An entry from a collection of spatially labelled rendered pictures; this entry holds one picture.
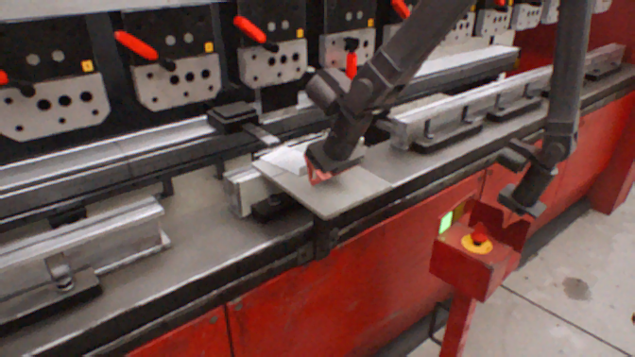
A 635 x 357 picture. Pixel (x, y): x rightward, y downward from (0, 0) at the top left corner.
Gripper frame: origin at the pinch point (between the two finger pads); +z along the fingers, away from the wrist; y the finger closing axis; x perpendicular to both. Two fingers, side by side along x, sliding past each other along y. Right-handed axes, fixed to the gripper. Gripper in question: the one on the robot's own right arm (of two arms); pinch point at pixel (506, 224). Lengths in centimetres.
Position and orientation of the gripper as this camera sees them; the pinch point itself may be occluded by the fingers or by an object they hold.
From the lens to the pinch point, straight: 116.9
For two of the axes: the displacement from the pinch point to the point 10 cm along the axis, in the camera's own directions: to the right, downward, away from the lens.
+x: -7.1, 3.7, -6.0
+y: -6.8, -5.6, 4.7
